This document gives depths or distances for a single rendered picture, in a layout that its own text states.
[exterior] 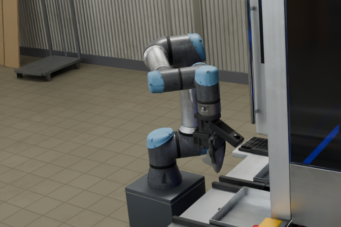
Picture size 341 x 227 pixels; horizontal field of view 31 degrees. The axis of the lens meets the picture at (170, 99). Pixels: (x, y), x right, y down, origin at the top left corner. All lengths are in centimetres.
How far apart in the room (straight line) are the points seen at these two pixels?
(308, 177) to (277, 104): 23
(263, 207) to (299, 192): 43
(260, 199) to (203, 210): 21
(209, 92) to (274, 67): 31
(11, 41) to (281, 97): 651
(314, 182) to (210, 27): 474
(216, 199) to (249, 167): 29
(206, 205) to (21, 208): 232
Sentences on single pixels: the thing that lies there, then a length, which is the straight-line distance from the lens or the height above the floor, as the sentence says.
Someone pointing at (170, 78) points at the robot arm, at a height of 139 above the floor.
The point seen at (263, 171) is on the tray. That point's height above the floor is 90.
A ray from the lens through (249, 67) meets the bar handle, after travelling 288.
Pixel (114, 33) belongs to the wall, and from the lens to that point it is 731.
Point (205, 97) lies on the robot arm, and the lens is 196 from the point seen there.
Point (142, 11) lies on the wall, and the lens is 695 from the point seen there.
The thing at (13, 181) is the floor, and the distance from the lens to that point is 484.
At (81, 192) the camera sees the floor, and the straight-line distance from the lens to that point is 446.
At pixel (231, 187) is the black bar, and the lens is 236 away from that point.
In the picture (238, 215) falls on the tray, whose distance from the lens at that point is 221.
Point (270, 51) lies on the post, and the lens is 171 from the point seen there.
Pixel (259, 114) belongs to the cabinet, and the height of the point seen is 91.
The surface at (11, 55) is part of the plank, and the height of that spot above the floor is 14.
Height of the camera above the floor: 199
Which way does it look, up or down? 19 degrees down
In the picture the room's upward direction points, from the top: 6 degrees counter-clockwise
